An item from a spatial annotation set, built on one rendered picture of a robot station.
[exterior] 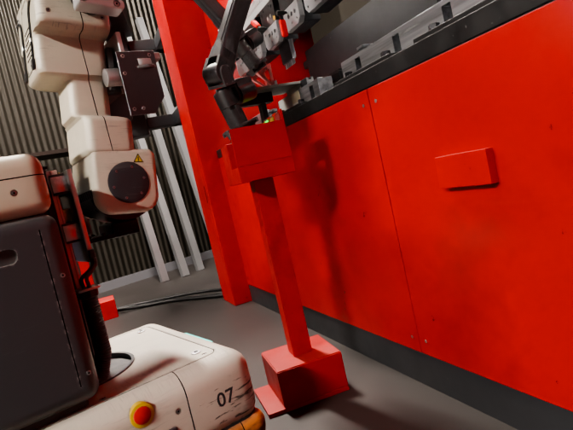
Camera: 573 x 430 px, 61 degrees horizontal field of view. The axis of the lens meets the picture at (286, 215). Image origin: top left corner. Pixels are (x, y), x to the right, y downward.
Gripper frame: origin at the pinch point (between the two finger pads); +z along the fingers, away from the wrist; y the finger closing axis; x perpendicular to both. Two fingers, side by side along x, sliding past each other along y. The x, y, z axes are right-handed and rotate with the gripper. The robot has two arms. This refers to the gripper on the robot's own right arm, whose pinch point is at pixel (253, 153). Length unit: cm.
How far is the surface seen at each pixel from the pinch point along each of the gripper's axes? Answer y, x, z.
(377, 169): 24.7, -17.4, 18.3
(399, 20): 95, 50, -21
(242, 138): -2.1, -5.3, -5.3
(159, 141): 4, 320, -42
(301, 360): -16, -4, 59
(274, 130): 6.9, -5.3, -3.3
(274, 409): -29, -5, 67
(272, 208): -2.1, 1.4, 16.6
